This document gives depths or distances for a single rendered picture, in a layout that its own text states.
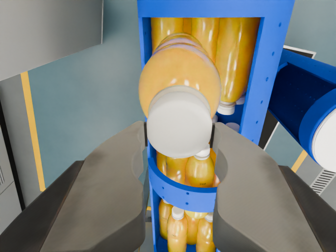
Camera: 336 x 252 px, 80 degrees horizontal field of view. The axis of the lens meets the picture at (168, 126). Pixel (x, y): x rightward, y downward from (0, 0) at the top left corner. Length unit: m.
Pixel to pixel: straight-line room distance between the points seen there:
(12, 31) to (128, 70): 0.94
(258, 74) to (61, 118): 1.84
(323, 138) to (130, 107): 1.38
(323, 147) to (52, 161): 2.21
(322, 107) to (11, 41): 0.98
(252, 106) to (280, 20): 0.14
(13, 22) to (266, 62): 0.77
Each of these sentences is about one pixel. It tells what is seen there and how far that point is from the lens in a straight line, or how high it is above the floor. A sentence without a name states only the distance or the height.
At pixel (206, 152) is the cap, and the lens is 0.47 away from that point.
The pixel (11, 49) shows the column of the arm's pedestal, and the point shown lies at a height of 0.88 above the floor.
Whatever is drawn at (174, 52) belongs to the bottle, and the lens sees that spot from 0.16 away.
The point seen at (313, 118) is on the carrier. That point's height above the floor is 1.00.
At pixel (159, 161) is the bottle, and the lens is 0.62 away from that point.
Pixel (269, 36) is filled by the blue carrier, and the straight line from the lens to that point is 0.37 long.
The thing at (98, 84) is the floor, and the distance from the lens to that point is 1.76.
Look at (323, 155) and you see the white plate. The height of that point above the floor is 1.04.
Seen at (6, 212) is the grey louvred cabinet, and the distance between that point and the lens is 2.78.
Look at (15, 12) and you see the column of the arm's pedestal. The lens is 0.89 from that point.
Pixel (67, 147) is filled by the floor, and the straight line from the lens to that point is 2.20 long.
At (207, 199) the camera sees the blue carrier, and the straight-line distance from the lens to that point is 0.49.
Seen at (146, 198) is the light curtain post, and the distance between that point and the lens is 1.80.
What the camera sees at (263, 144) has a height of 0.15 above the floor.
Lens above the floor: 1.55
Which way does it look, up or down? 61 degrees down
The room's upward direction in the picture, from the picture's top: 174 degrees counter-clockwise
